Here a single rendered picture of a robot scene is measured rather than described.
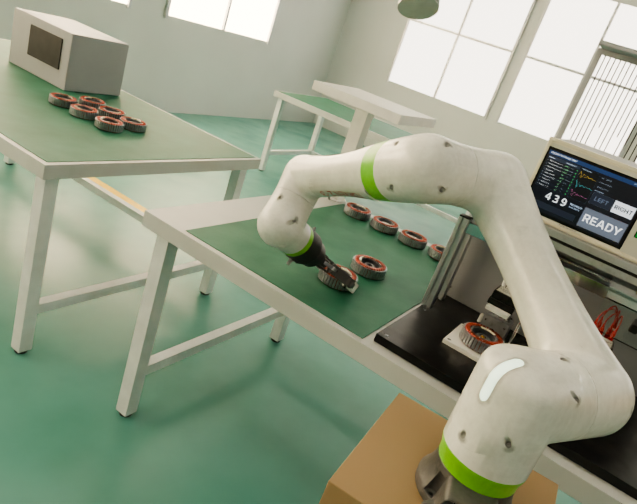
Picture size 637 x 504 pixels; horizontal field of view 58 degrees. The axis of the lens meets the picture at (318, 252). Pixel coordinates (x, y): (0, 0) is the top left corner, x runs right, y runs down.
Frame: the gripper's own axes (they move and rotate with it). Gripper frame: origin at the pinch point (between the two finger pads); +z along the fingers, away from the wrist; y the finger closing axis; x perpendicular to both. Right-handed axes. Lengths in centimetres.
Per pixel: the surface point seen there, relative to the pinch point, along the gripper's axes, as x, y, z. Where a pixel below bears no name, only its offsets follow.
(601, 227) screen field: 47, 50, 4
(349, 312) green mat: -6.4, 13.7, -7.0
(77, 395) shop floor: -85, -60, 8
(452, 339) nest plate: 3.8, 36.1, 4.3
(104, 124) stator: -4, -123, -8
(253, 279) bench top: -14.6, -8.5, -19.3
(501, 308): 18.0, 40.3, 8.6
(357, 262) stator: 7.6, -3.9, 10.8
